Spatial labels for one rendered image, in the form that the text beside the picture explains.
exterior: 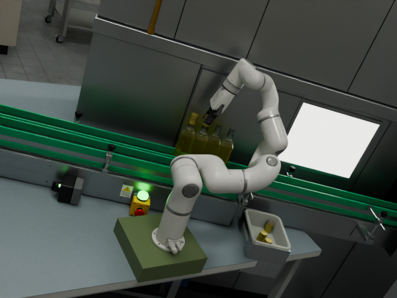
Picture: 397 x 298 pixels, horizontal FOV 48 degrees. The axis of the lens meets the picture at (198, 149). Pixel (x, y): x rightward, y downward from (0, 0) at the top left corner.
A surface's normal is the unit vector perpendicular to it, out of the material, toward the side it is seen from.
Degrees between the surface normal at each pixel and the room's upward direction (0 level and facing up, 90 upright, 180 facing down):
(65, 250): 0
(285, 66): 90
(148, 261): 2
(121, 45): 90
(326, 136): 90
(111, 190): 90
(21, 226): 0
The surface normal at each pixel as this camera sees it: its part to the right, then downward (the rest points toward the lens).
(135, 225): 0.29, -0.84
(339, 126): 0.07, 0.49
